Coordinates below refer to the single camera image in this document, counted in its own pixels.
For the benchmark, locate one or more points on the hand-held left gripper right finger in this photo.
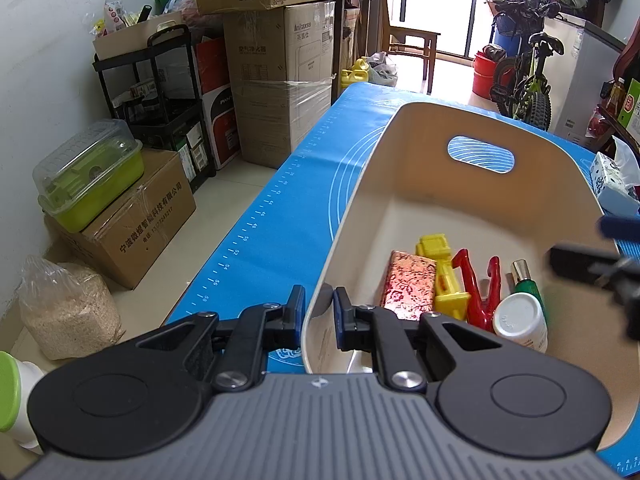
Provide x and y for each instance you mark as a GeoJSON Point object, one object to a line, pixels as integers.
{"type": "Point", "coordinates": [341, 317]}

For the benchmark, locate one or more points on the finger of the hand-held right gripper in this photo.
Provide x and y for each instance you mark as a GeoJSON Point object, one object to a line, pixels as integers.
{"type": "Point", "coordinates": [620, 226]}
{"type": "Point", "coordinates": [585, 262]}

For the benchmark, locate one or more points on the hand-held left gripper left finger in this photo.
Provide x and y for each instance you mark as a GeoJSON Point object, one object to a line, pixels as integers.
{"type": "Point", "coordinates": [298, 310]}

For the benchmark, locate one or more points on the green bottle with silver cap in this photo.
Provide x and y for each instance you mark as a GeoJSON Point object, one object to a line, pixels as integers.
{"type": "Point", "coordinates": [530, 287]}

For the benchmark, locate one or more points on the red floral patterned box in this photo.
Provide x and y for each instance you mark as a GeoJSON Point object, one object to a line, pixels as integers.
{"type": "Point", "coordinates": [410, 280]}

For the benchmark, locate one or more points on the white capped bottle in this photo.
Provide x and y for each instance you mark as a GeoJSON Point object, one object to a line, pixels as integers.
{"type": "Point", "coordinates": [520, 320]}

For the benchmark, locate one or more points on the yellow toy tool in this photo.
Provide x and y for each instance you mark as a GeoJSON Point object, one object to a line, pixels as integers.
{"type": "Point", "coordinates": [442, 265]}

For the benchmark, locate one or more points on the red plastic clamp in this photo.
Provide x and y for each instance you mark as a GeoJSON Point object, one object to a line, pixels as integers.
{"type": "Point", "coordinates": [475, 295]}

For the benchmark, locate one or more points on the cream plastic storage bin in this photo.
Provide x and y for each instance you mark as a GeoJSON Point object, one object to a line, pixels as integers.
{"type": "Point", "coordinates": [425, 200]}

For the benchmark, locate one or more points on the blue patterned tissue box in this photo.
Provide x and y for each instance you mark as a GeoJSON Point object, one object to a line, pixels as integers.
{"type": "Point", "coordinates": [610, 182]}

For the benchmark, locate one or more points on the blue silicone measuring mat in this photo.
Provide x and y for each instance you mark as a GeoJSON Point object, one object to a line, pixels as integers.
{"type": "Point", "coordinates": [280, 200]}

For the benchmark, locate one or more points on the green carton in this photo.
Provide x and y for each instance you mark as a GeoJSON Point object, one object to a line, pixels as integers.
{"type": "Point", "coordinates": [631, 107]}

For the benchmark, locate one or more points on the white chest freezer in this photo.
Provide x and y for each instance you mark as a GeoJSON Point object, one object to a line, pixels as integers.
{"type": "Point", "coordinates": [582, 70]}

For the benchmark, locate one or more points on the green and black bicycle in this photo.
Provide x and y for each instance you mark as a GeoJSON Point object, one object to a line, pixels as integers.
{"type": "Point", "coordinates": [527, 85]}

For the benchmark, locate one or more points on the printed cardboard box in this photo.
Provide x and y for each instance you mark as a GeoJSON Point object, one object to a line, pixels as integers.
{"type": "Point", "coordinates": [140, 230]}

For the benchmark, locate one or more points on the red plastic bucket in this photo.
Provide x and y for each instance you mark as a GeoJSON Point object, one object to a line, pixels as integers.
{"type": "Point", "coordinates": [484, 75]}

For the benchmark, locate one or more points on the blue plastic barrel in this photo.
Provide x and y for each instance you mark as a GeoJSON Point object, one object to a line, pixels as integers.
{"type": "Point", "coordinates": [504, 42]}

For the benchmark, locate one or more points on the red and white appliance box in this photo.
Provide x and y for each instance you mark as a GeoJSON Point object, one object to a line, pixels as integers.
{"type": "Point", "coordinates": [215, 105]}

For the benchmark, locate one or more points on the large taped cardboard box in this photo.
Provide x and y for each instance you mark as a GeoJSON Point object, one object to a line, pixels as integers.
{"type": "Point", "coordinates": [277, 85]}

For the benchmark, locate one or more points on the clear bag of grain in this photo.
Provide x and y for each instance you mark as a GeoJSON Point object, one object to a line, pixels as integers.
{"type": "Point", "coordinates": [65, 310]}

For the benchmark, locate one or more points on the black utility cart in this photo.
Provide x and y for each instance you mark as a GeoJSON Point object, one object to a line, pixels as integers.
{"type": "Point", "coordinates": [162, 110]}

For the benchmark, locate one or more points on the yellow plastic jug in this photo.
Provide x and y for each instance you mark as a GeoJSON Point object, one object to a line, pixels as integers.
{"type": "Point", "coordinates": [354, 75]}

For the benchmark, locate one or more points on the green container with clear lid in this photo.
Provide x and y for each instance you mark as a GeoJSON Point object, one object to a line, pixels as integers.
{"type": "Point", "coordinates": [90, 180]}

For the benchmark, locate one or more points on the grey plastic bag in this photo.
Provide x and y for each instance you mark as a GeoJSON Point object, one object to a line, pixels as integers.
{"type": "Point", "coordinates": [382, 69]}

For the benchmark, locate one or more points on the dark wooden shelf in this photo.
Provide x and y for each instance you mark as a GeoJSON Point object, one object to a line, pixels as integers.
{"type": "Point", "coordinates": [350, 35]}

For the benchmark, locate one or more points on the wooden chair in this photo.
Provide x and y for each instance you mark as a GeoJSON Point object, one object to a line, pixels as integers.
{"type": "Point", "coordinates": [412, 35]}

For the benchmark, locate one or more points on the white bottle with green cap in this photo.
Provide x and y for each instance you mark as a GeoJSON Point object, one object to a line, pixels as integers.
{"type": "Point", "coordinates": [12, 395]}

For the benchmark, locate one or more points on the open tan cardboard box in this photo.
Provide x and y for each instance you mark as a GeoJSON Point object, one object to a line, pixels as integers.
{"type": "Point", "coordinates": [135, 35]}

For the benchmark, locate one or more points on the snack packet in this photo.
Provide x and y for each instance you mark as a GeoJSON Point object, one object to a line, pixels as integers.
{"type": "Point", "coordinates": [114, 12]}

